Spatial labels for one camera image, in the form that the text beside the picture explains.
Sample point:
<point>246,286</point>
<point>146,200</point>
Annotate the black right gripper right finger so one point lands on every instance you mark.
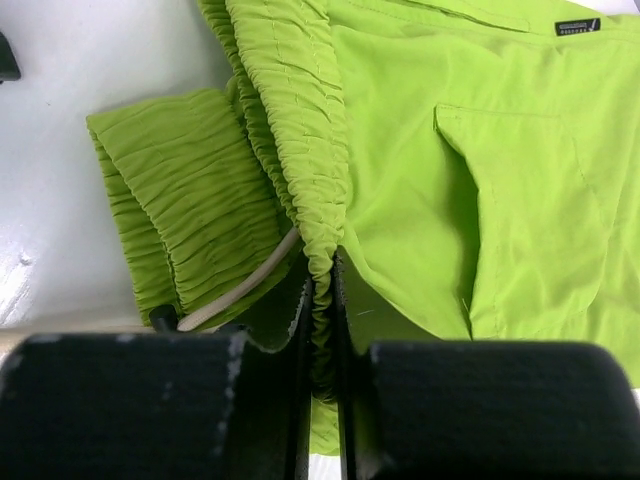
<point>415,407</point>

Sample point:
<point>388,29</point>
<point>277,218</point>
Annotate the lime green shorts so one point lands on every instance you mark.
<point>477,160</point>

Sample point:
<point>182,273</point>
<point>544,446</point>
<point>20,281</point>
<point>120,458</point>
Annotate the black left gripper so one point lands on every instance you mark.
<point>9,69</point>

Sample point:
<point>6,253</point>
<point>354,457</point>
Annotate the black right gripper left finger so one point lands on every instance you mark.
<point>234,404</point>

